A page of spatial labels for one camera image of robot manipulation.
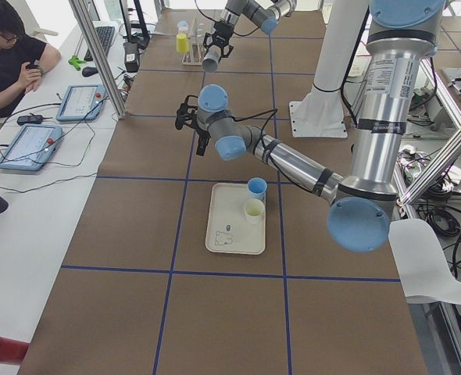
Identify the green plastic tool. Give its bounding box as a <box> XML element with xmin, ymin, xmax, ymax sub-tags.
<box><xmin>68</xmin><ymin>55</ymin><xmax>86</xmax><ymax>71</ymax></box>

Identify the aluminium frame post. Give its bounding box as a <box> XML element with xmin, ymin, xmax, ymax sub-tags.
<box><xmin>69</xmin><ymin>0</ymin><xmax>126</xmax><ymax>120</ymax></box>

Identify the red cylinder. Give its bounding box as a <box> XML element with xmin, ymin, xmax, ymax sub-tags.
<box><xmin>0</xmin><ymin>337</ymin><xmax>30</xmax><ymax>366</ymax></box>

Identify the blue teach pendant far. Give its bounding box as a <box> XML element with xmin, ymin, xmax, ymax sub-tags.
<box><xmin>55</xmin><ymin>84</ymin><xmax>106</xmax><ymax>122</ymax></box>

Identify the yellow plastic cup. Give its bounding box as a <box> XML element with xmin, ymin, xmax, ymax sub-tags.
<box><xmin>176</xmin><ymin>33</ymin><xmax>190</xmax><ymax>55</ymax></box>

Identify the black computer mouse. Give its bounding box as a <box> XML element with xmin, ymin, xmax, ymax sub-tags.
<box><xmin>81</xmin><ymin>66</ymin><xmax>98</xmax><ymax>77</ymax></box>

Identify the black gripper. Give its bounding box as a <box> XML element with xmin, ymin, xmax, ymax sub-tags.
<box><xmin>193</xmin><ymin>120</ymin><xmax>211</xmax><ymax>156</ymax></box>
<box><xmin>203</xmin><ymin>20</ymin><xmax>234</xmax><ymax>59</ymax></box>

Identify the pale green plastic cup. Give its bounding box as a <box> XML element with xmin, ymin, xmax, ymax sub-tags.
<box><xmin>244</xmin><ymin>198</ymin><xmax>265</xmax><ymax>224</ymax></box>

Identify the white wire cup rack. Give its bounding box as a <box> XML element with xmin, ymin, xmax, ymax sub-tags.
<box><xmin>181</xmin><ymin>18</ymin><xmax>205</xmax><ymax>66</ymax></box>

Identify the grey plastic cup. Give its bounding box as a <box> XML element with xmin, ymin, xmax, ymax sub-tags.
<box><xmin>202</xmin><ymin>45</ymin><xmax>221</xmax><ymax>73</ymax></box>

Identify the seated person black shirt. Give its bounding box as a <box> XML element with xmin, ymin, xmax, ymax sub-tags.
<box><xmin>0</xmin><ymin>1</ymin><xmax>62</xmax><ymax>118</ymax></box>

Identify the blue teach pendant near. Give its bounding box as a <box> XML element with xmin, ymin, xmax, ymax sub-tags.
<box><xmin>0</xmin><ymin>124</ymin><xmax>63</xmax><ymax>172</ymax></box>

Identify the white plastic tray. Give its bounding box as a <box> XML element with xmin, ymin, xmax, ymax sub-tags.
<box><xmin>205</xmin><ymin>183</ymin><xmax>266</xmax><ymax>255</ymax></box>

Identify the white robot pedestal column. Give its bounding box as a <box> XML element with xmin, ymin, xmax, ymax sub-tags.
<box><xmin>289</xmin><ymin>0</ymin><xmax>369</xmax><ymax>138</ymax></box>

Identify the white paper sheet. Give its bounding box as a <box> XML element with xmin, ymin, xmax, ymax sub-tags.
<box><xmin>388</xmin><ymin>219</ymin><xmax>461</xmax><ymax>305</ymax></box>

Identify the blue teach pendant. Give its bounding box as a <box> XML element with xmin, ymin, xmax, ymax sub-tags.
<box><xmin>55</xmin><ymin>84</ymin><xmax>106</xmax><ymax>122</ymax></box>
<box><xmin>0</xmin><ymin>124</ymin><xmax>63</xmax><ymax>172</ymax></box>

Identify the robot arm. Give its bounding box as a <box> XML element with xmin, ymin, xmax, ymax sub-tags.
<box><xmin>195</xmin><ymin>1</ymin><xmax>445</xmax><ymax>252</ymax></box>
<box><xmin>203</xmin><ymin>0</ymin><xmax>297</xmax><ymax>62</ymax></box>

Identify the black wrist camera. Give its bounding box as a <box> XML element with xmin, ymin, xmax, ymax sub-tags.
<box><xmin>175</xmin><ymin>95</ymin><xmax>198</xmax><ymax>130</ymax></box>

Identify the black handheld remote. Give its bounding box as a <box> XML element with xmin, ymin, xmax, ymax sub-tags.
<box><xmin>16</xmin><ymin>115</ymin><xmax>44</xmax><ymax>126</ymax></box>

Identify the black keyboard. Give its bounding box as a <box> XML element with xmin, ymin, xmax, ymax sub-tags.
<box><xmin>95</xmin><ymin>26</ymin><xmax>116</xmax><ymax>56</ymax></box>

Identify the blue plastic cup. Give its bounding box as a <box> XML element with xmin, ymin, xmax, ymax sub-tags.
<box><xmin>177</xmin><ymin>20</ymin><xmax>189</xmax><ymax>34</ymax></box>
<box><xmin>247</xmin><ymin>177</ymin><xmax>268</xmax><ymax>201</ymax></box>

